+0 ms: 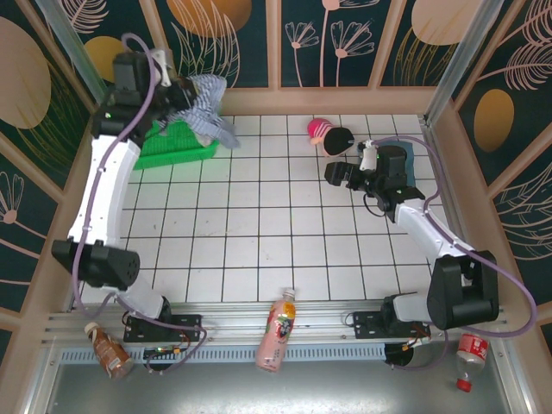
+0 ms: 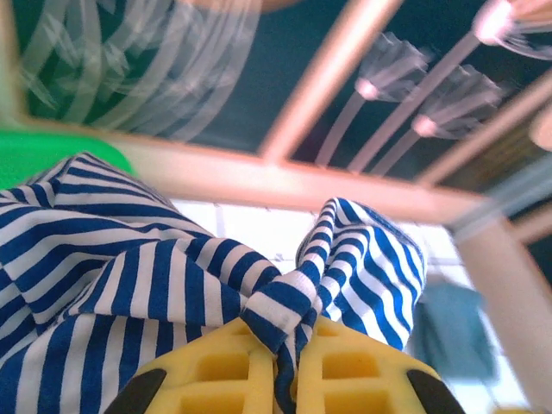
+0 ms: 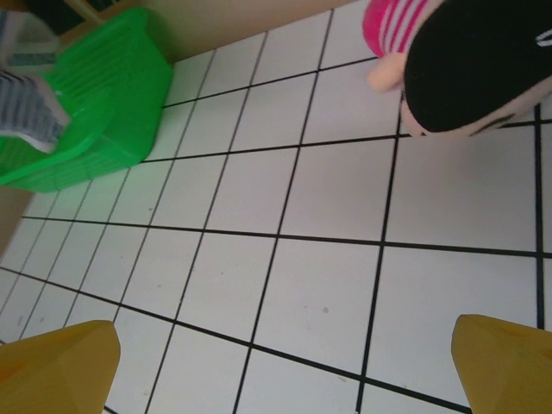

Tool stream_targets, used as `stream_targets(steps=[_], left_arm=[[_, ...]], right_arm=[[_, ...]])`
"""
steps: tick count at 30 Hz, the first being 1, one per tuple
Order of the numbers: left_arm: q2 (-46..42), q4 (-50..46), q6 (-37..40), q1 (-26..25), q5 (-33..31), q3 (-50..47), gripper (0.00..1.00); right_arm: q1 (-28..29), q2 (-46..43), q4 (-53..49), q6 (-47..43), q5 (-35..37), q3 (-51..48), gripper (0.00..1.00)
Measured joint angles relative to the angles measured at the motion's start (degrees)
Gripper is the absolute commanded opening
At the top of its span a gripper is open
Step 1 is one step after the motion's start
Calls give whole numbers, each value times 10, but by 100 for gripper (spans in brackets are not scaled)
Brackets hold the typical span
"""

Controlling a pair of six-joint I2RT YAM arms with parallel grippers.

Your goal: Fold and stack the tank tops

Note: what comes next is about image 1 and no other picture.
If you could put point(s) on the teal blue tank top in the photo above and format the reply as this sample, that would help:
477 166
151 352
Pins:
409 166

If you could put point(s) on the brown drink bottle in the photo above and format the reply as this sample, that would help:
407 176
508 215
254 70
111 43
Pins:
110 353

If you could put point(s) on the green plastic basket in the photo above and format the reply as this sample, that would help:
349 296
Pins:
177 146

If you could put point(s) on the aluminium frame post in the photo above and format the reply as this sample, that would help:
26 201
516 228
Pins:
460 60
79 60

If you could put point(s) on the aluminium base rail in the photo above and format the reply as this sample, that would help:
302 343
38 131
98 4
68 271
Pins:
224 317

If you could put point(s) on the red label clear bottle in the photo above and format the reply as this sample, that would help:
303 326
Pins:
472 349

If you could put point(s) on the aluminium side rail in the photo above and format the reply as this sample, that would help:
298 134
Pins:
452 202

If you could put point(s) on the blue white striped tank top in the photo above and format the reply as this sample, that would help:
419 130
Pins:
211 112

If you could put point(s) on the pink juice bottle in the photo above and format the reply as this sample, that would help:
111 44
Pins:
276 332

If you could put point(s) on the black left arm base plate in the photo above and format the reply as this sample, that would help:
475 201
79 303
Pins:
190 323

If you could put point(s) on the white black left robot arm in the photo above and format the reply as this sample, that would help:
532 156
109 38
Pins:
108 185

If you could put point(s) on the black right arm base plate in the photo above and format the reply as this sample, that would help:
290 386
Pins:
364 323

